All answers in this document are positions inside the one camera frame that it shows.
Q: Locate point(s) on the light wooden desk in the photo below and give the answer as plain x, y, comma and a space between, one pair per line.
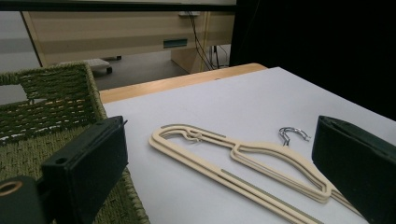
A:
109, 34

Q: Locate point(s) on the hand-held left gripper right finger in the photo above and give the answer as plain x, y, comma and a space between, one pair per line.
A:
358, 168

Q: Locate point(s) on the green woven basket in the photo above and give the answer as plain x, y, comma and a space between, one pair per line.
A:
59, 105

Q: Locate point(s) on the white table mat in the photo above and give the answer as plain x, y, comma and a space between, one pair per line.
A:
243, 102

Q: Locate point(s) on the black curtain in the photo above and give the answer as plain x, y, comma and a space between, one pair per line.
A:
311, 37

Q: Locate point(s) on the grey wheeled base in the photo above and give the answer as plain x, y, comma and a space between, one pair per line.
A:
96, 63

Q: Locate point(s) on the beige clothes hanger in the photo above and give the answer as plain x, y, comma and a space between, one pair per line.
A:
267, 148
346, 202
193, 162

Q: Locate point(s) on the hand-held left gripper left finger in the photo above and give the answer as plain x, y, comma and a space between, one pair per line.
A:
90, 161

